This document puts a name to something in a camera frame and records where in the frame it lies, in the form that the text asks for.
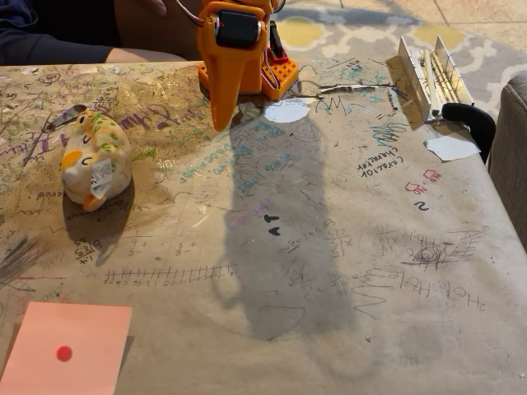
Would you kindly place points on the orange gripper black servo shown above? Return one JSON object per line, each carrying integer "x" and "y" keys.
{"x": 231, "y": 67}

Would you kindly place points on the white orange plush toy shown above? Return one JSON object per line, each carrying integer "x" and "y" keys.
{"x": 96, "y": 164}

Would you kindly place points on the person bare forearm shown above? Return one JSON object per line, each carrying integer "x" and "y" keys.
{"x": 140, "y": 55}

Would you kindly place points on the orange robot arm with base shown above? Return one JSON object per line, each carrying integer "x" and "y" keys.
{"x": 282, "y": 76}

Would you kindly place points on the white round paper patch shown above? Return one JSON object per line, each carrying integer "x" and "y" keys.
{"x": 286, "y": 112}

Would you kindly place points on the grey yellow patterned rug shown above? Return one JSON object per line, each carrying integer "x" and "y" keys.
{"x": 370, "y": 29}

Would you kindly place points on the person dark blue clothing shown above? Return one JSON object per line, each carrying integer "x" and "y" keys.
{"x": 37, "y": 37}

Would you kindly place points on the white paper scrap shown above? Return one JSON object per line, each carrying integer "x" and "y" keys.
{"x": 450, "y": 147}

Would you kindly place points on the black clamp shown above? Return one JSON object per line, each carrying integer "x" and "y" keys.
{"x": 479, "y": 123}

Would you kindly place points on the pink paper note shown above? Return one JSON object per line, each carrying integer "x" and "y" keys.
{"x": 70, "y": 329}

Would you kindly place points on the grey upholstered sofa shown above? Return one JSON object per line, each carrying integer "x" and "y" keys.
{"x": 510, "y": 152}

